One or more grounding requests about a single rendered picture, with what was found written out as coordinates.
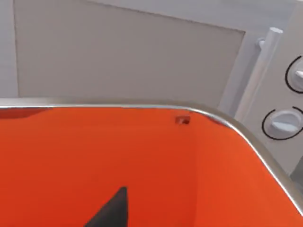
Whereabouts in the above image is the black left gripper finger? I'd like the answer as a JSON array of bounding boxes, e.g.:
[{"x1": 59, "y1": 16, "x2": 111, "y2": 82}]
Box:
[{"x1": 83, "y1": 186, "x2": 129, "y2": 227}]

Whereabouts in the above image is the orange basket with metal rim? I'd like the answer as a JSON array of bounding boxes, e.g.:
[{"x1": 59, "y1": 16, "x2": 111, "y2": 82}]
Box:
[{"x1": 0, "y1": 97, "x2": 303, "y2": 227}]

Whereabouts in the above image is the pale microwave oven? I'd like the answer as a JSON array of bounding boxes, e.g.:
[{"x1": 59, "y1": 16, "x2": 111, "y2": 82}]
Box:
[{"x1": 0, "y1": 0, "x2": 303, "y2": 180}]

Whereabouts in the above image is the white microwave knob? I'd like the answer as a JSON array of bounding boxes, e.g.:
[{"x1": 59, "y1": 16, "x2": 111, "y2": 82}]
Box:
[
  {"x1": 285, "y1": 55, "x2": 303, "y2": 94},
  {"x1": 261, "y1": 106, "x2": 303, "y2": 140}
]

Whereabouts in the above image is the white microwave door handle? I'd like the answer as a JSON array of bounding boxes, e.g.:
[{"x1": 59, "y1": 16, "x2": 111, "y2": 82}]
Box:
[{"x1": 236, "y1": 27, "x2": 284, "y2": 121}]

